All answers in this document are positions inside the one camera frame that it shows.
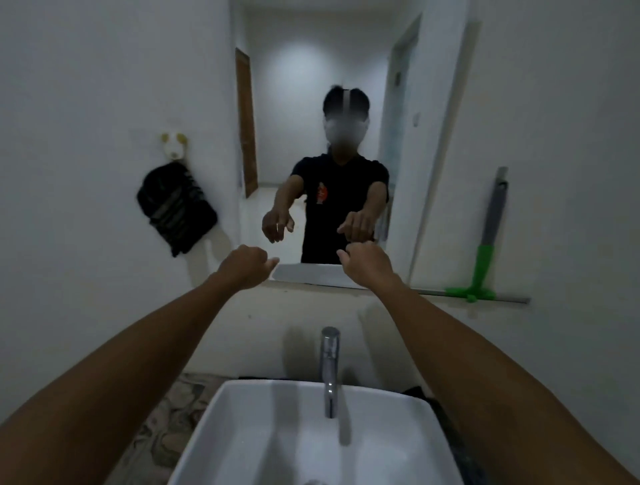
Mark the person's right hand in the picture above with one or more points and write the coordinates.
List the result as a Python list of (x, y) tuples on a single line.
[(372, 265)]

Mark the person's left hand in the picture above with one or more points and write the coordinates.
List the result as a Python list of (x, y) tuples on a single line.
[(245, 267)]

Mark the person's left thumb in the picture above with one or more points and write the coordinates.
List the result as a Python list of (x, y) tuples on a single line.
[(272, 263)]

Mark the person's right thumb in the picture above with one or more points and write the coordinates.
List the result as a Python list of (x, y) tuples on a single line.
[(343, 257)]

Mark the person's left forearm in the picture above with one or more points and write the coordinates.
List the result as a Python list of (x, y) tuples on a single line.
[(125, 369)]

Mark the person's right forearm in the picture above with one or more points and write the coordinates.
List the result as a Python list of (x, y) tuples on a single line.
[(480, 379)]

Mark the chrome faucet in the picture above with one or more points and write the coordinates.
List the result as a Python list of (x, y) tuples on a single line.
[(329, 367)]

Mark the black striped cloth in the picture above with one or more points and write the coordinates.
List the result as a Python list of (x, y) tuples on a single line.
[(175, 207)]

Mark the green and grey squeegee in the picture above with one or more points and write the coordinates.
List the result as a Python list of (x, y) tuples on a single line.
[(484, 265)]

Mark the white sink basin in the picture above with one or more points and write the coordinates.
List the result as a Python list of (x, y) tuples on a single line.
[(280, 439)]

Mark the animal-shaped wall hook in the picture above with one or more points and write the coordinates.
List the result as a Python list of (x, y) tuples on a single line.
[(173, 145)]

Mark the wall mirror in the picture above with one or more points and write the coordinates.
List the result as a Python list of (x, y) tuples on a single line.
[(300, 75)]

